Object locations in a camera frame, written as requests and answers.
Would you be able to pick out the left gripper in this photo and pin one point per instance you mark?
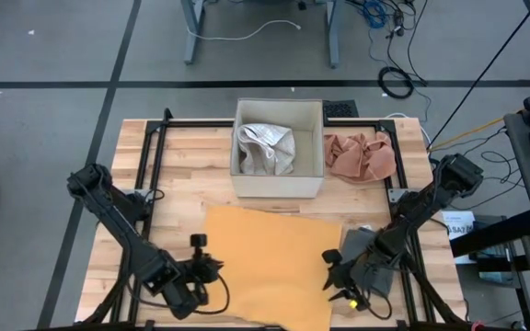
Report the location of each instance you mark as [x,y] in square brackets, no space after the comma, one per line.
[198,273]

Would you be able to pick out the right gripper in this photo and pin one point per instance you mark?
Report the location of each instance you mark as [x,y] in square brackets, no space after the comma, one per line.
[359,278]

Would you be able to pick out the mustard yellow towel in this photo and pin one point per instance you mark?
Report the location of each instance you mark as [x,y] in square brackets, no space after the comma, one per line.
[269,266]

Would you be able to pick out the dark grey waffle towel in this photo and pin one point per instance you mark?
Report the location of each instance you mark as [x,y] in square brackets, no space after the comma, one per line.
[352,239]

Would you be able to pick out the white plaid towel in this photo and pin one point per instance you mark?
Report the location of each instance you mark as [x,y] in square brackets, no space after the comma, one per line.
[265,149]

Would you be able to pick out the beige fabric storage box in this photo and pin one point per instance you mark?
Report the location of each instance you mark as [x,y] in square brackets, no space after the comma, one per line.
[308,147]

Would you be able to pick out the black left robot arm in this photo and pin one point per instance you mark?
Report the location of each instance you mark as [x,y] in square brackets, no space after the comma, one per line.
[122,230]

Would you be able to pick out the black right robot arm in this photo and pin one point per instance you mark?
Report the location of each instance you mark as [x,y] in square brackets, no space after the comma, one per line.
[421,207]

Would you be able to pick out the salmon pink towel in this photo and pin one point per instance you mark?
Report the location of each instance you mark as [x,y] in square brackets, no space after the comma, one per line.
[361,158]

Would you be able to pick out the white printed paper label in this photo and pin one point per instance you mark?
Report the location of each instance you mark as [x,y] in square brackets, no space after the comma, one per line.
[460,227]

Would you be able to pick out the red clamp knob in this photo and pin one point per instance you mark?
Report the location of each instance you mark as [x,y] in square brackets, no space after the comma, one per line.
[478,326]

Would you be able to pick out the black cart beam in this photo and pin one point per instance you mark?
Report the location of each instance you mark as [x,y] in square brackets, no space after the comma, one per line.
[495,234]

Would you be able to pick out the black perforated floor mat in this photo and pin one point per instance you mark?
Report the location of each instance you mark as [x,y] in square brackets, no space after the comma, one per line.
[341,109]

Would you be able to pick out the grey desk leg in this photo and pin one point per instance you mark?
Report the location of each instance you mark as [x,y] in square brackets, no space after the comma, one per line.
[192,41]
[334,46]

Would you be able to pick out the long straight black pole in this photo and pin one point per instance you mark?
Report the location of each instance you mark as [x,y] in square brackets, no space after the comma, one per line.
[476,84]

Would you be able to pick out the black power adapter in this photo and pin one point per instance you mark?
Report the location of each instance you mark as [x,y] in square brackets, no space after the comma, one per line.
[399,20]

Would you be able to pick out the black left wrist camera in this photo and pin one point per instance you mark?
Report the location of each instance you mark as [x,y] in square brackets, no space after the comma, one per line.
[198,240]

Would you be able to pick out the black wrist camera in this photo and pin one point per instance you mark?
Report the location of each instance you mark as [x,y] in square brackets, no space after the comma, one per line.
[198,240]
[332,256]

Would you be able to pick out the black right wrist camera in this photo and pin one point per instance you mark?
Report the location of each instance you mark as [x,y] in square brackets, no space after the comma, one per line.
[332,256]

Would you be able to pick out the grey metal base plate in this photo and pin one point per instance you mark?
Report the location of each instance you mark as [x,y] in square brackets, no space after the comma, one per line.
[395,194]

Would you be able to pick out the black metal table frame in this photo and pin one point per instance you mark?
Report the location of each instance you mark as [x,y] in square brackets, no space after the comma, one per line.
[191,123]

